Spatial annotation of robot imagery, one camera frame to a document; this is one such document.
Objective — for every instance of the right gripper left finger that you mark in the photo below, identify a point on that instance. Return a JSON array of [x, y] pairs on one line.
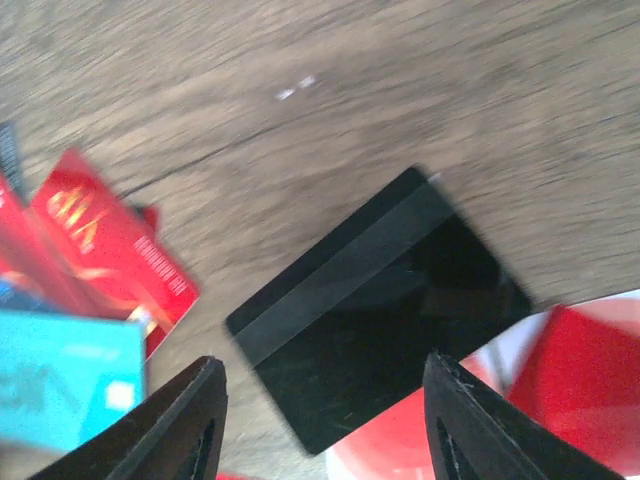
[[176, 433]]

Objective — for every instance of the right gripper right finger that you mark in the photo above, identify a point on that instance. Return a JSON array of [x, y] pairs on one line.
[[474, 433]]

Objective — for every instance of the white red swirl card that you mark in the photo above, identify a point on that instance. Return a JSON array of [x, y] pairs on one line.
[[561, 382]]

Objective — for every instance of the teal VIP card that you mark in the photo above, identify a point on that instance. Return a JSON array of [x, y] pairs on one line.
[[66, 379]]

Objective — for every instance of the black card right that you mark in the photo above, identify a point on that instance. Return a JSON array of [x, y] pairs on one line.
[[342, 334]]

